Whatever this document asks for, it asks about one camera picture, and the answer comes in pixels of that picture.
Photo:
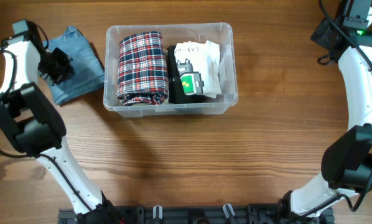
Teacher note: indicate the black cloth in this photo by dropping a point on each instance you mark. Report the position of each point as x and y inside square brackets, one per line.
[176, 91]

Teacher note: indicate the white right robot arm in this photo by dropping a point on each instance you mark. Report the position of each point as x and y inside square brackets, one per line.
[346, 166]

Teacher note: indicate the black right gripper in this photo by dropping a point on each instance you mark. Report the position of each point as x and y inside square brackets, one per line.
[323, 30]

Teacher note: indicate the white printed t-shirt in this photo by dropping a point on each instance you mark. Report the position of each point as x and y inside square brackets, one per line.
[198, 66]

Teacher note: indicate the clear plastic storage container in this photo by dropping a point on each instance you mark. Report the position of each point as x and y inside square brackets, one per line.
[220, 33]

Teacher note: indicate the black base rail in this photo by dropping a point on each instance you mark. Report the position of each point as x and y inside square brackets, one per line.
[251, 214]

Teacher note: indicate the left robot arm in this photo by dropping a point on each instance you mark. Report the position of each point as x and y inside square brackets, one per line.
[33, 126]

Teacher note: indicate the blue denim cloth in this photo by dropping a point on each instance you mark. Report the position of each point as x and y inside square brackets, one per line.
[87, 73]

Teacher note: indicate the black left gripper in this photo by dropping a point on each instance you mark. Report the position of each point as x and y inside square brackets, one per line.
[64, 74]

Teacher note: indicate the red plaid cloth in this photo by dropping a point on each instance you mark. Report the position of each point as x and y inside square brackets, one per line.
[142, 70]

